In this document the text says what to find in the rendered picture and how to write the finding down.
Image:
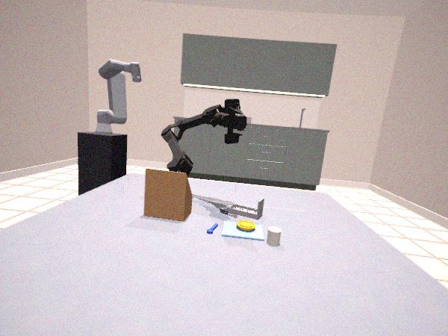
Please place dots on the white dish rack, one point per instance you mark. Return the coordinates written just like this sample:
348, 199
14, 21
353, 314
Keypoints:
247, 211

